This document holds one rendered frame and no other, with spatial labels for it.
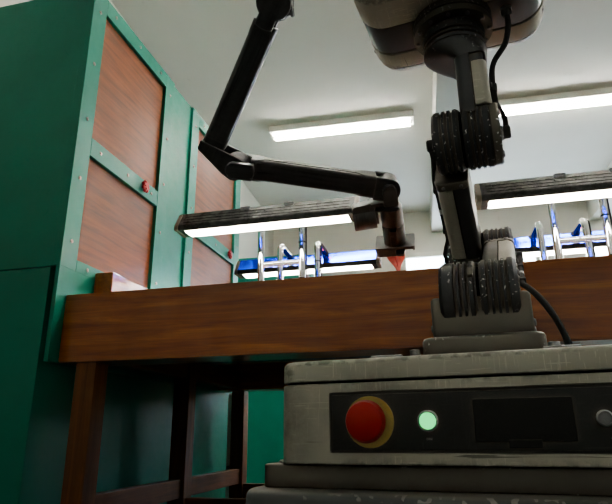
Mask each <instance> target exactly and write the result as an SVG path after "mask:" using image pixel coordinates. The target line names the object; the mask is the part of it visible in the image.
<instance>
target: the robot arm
mask: <svg viewBox="0 0 612 504"><path fill-rule="evenodd" d="M256 7H257V10H258V12H259V13H258V16H257V17H255V18H254V19H253V21H252V24H251V26H250V29H249V32H248V35H247V37H246V40H245V42H244V45H243V47H242V49H241V52H240V54H239V57H238V59H237V61H236V64H235V66H234V69H233V71H232V73H231V76H230V78H229V80H228V83H227V85H226V88H225V90H224V92H223V95H222V97H221V100H220V102H219V104H218V107H217V109H216V112H215V114H214V116H213V119H212V121H211V123H210V126H209V128H208V130H207V132H206V134H205V136H204V138H203V139H202V140H201V141H200V143H199V146H198V150H199V151H200V152H201V153H202V154H203V155H204V156H205V157H206V158H207V159H208V160H209V161H210V162H211V163H212V164H213V165H214V166H215V168H216V169H217V170H218V171H219V172H220V173H221V174H222V175H224V176H225V177H226V178H228V179H229V180H233V181H237V180H243V181H250V182H251V181H254V182H261V181H263V182H272V183H279V184H286V185H293V186H300V187H307V188H314V189H322V190H329V191H336V192H343V193H349V194H355V195H357V196H361V197H367V198H371V199H370V200H366V201H362V202H358V203H354V204H353V205H352V213H353V219H354V225H355V226H354V227H355V231H362V230H368V229H374V228H378V226H377V224H379V217H378V212H380V216H381V223H382V230H383V236H377V237H376V245H375V250H376V253H377V256H378V257H387V259H388V260H389V261H390V262H391V263H392V265H393V266H394V267H395V269H396V271H401V265H402V263H403V261H404V258H405V250H408V249H413V250H415V234H414V233H408V234H405V227H404V218H403V209H402V204H401V203H400V202H398V197H399V195H400V193H401V187H400V185H399V182H398V180H397V178H396V176H395V175H394V174H392V173H389V172H382V171H375V172H374V171H367V170H350V169H343V168H336V167H329V166H322V165H315V164H308V163H301V162H294V161H286V160H279V159H273V158H267V157H264V156H260V155H253V154H246V153H244V152H242V151H240V150H238V149H236V148H234V147H232V146H230V145H228V143H229V141H230V139H231V136H232V134H233V132H234V129H235V127H236V124H237V122H238V120H239V117H240V115H241V113H242V111H243V108H244V106H245V104H246V101H247V99H248V97H249V95H250V92H251V90H252V88H253V85H254V83H255V81H256V79H257V76H258V74H259V72H260V70H261V67H262V65H263V63H264V60H265V58H266V56H267V54H268V51H269V49H270V47H271V45H272V43H273V40H274V38H275V36H276V34H277V32H278V28H276V27H277V24H278V22H279V21H283V20H285V19H287V18H288V17H289V16H291V17H294V16H295V14H294V0H256Z"/></svg>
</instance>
